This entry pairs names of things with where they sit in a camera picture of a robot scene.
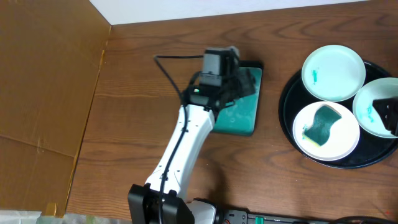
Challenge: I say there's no pale green plate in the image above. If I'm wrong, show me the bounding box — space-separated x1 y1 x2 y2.
301 45 366 102
353 77 397 139

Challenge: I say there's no white plate front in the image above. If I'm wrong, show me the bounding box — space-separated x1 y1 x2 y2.
292 101 360 161

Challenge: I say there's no green yellow scrub sponge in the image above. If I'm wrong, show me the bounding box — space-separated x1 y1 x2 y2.
302 105 342 147

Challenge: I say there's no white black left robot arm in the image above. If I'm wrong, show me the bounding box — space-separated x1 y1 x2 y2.
127 51 264 223

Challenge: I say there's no black rectangular soap water tray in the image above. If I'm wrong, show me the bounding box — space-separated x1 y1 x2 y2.
212 60 264 136

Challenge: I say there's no round black serving tray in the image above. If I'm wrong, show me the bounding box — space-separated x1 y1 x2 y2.
278 59 398 170

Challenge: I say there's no brown cardboard panel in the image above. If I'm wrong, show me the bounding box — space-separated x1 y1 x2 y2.
1 0 111 217

